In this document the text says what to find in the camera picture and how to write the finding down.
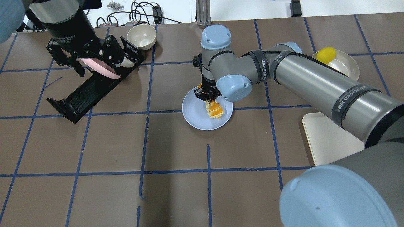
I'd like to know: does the aluminium frame post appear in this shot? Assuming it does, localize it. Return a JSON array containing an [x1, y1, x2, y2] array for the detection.
[[196, 0, 212, 26]]

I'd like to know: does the striped orange bread roll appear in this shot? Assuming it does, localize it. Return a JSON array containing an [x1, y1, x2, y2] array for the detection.
[[205, 100, 224, 119]]

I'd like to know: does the yellow lemon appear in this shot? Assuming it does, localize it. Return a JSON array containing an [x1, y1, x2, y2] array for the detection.
[[315, 47, 336, 65]]

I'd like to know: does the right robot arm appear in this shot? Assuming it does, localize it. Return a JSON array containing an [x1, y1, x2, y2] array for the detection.
[[194, 25, 404, 227]]

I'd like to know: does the black power adapter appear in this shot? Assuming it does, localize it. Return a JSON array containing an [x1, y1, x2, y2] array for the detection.
[[152, 5, 163, 24]]

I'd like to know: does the small cream bowl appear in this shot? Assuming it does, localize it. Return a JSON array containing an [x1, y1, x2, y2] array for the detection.
[[126, 24, 157, 50]]

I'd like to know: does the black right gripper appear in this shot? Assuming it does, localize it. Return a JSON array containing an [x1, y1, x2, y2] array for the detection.
[[193, 54, 221, 101]]

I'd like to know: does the white rectangular tray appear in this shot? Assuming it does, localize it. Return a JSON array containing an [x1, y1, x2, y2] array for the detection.
[[299, 113, 364, 166]]

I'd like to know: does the light blue plate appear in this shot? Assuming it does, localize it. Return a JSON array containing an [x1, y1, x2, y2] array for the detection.
[[182, 87, 233, 131]]

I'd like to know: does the black plate rack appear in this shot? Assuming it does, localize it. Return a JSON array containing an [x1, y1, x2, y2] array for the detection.
[[47, 37, 145, 123]]

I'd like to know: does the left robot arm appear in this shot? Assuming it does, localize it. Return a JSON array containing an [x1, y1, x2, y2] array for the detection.
[[1, 0, 129, 79]]

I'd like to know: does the cream white plate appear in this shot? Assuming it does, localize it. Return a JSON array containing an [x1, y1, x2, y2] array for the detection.
[[120, 57, 134, 68]]

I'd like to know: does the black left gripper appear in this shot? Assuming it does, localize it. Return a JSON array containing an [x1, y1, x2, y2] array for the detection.
[[46, 35, 125, 77]]

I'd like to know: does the pink plate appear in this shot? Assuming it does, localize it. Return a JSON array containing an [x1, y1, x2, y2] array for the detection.
[[80, 58, 121, 79]]

